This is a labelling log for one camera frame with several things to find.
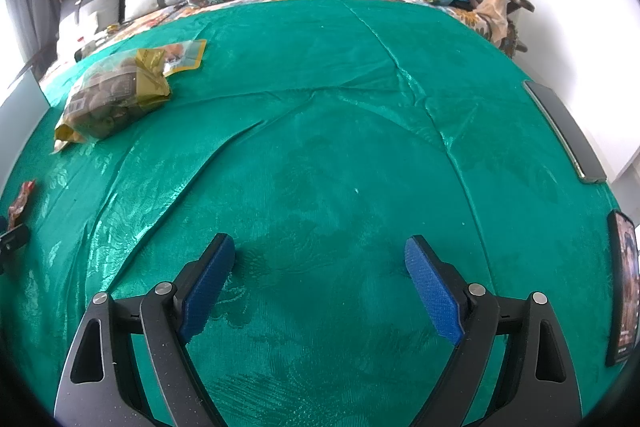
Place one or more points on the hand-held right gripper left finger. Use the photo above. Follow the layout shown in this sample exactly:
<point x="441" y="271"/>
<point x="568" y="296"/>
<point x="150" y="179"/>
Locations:
<point x="207" y="287"/>

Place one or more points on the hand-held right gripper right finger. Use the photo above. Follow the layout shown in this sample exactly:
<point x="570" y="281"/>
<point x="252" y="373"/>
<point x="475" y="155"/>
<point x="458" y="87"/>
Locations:
<point x="435" y="292"/>

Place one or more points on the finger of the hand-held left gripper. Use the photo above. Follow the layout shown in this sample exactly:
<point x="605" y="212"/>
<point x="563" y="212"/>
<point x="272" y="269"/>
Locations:
<point x="14" y="237"/>

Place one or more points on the small red-brown snack packet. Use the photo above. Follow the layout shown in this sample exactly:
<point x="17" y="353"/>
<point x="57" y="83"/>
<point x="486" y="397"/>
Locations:
<point x="21" y="202"/>

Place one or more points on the olive packet of brown balls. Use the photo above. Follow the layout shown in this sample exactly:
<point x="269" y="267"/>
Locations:
<point x="110" y="94"/>

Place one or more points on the clear packet with orange edge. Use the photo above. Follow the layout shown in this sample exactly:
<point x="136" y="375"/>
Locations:
<point x="187" y="54"/>

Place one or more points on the white flat board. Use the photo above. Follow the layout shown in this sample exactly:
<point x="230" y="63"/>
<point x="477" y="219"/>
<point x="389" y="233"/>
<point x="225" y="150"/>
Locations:
<point x="20" y="112"/>

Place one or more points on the phone with lit screen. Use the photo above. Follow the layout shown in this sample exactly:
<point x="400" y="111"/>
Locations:
<point x="627" y="287"/>

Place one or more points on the green satin bedspread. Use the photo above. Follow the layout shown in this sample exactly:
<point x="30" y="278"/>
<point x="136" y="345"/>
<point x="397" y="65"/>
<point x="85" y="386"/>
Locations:
<point x="325" y="132"/>

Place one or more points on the dark phone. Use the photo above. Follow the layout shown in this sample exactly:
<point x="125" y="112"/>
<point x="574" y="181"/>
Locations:
<point x="567" y="132"/>

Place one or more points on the yellow floral bedsheet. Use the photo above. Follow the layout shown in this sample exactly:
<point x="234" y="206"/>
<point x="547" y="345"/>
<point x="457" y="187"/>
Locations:
<point x="150" y="14"/>

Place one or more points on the dark brown chair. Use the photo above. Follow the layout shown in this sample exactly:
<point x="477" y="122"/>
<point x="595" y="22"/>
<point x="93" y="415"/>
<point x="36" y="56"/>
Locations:
<point x="517" y="2"/>

